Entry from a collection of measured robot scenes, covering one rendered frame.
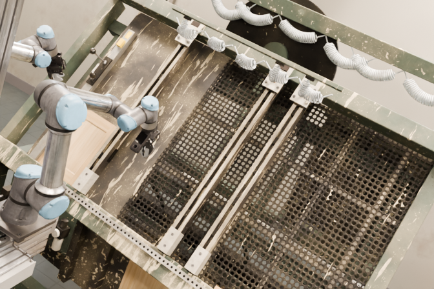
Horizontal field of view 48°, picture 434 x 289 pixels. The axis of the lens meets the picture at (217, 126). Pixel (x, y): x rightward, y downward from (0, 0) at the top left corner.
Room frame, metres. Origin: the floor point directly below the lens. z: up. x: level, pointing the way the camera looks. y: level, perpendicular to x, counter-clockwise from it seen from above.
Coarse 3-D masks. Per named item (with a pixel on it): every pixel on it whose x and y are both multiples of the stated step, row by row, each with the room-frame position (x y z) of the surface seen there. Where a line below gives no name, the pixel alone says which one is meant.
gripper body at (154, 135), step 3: (156, 126) 2.14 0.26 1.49; (141, 129) 2.07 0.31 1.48; (144, 129) 2.06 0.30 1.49; (153, 129) 2.08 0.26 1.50; (156, 129) 2.15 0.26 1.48; (150, 132) 2.10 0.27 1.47; (153, 132) 2.13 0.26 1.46; (159, 132) 2.15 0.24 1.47; (153, 135) 2.12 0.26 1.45; (156, 135) 2.13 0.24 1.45; (159, 135) 2.16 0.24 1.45; (150, 138) 2.10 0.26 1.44; (153, 138) 2.11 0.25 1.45; (156, 138) 2.15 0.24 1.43; (159, 138) 2.17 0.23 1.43; (147, 141) 2.09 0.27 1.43; (150, 141) 2.10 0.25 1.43; (153, 141) 2.15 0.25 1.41; (156, 141) 2.16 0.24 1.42; (147, 144) 2.10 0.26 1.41; (147, 147) 2.11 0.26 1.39
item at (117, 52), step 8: (128, 40) 2.91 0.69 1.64; (120, 48) 2.88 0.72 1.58; (112, 56) 2.85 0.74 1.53; (120, 56) 2.88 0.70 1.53; (112, 64) 2.84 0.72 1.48; (104, 72) 2.79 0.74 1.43; (88, 88) 2.72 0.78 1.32; (40, 144) 2.51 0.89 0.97; (32, 152) 2.48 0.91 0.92; (40, 152) 2.48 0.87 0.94
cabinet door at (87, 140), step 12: (96, 120) 2.61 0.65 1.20; (72, 132) 2.57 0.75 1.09; (84, 132) 2.57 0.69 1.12; (96, 132) 2.56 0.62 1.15; (108, 132) 2.55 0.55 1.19; (72, 144) 2.52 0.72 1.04; (84, 144) 2.52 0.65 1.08; (96, 144) 2.51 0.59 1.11; (72, 156) 2.48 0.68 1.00; (84, 156) 2.47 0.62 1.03; (72, 168) 2.43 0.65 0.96; (84, 168) 2.42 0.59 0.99; (72, 180) 2.38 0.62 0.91
